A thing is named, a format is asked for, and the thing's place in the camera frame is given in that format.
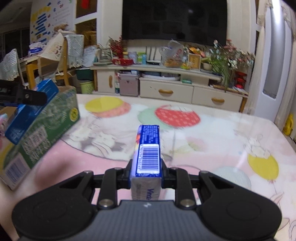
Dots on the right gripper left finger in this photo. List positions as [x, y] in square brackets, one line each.
[108, 183]

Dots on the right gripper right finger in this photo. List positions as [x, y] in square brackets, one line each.
[183, 183]

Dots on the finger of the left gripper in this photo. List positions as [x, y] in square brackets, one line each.
[14, 94]

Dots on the blue product box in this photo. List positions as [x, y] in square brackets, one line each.
[26, 114]

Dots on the blue white toothpaste box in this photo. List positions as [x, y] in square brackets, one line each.
[146, 171]

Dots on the wooden side table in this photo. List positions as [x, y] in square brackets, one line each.
[45, 63]

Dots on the green cardboard storage box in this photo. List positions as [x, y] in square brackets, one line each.
[54, 120]

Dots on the green waste bin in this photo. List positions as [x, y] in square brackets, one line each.
[87, 86]

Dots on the wooden chair with lace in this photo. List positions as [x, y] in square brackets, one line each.
[72, 55]

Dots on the pink storage box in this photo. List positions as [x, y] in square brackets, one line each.
[129, 84]

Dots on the cream tv cabinet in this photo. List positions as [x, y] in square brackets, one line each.
[193, 86]

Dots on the red gift box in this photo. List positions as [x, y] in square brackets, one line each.
[122, 62]

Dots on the red berry branch decoration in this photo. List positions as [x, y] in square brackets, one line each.
[118, 47]

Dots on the yellow detergent bottle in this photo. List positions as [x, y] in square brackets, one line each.
[288, 127]

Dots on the red lantern ornament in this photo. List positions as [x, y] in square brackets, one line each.
[240, 79]

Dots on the green potted plant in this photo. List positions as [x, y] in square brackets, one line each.
[219, 63]

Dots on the framed gold picture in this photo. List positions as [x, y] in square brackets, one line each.
[194, 61]

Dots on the clear plastic snack bag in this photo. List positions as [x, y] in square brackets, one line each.
[172, 54]

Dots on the pink artificial flowers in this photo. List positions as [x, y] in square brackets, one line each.
[233, 57]

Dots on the black flat television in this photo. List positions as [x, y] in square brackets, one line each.
[201, 22]

